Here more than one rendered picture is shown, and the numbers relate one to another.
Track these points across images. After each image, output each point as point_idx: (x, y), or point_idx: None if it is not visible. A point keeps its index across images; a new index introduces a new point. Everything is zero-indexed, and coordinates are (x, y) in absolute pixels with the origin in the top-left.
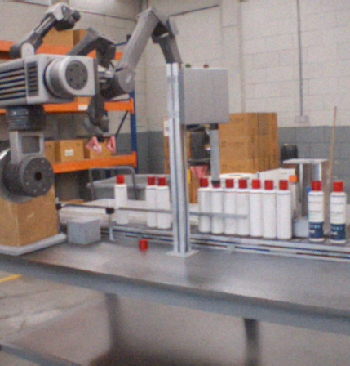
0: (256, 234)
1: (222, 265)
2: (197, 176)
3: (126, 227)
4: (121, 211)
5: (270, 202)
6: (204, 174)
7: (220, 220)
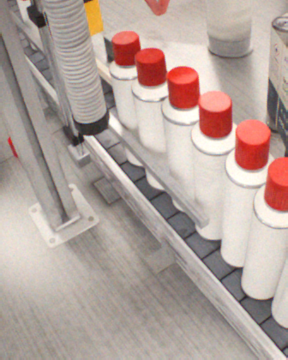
0: (230, 261)
1: (75, 357)
2: (147, 1)
3: (34, 63)
4: (29, 28)
5: (267, 243)
6: None
7: (162, 165)
